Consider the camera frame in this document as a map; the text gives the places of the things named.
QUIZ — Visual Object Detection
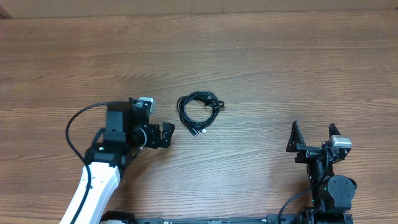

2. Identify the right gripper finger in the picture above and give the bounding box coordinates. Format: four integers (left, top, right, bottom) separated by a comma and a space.
286, 120, 305, 152
328, 123, 341, 137

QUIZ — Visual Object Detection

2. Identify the black USB cable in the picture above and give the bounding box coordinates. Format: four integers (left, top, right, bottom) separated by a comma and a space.
176, 91, 226, 137
178, 91, 222, 134

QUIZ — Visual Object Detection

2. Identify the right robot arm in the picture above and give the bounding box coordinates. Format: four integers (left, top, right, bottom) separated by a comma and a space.
277, 121, 358, 224

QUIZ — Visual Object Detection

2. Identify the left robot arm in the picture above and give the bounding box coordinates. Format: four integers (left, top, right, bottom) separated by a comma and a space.
61, 97, 175, 223

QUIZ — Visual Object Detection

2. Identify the brown cardboard backdrop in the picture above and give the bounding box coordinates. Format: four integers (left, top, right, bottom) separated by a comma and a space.
1, 0, 397, 19

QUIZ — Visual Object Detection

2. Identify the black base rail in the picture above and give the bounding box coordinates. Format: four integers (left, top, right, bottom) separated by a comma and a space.
131, 214, 305, 224

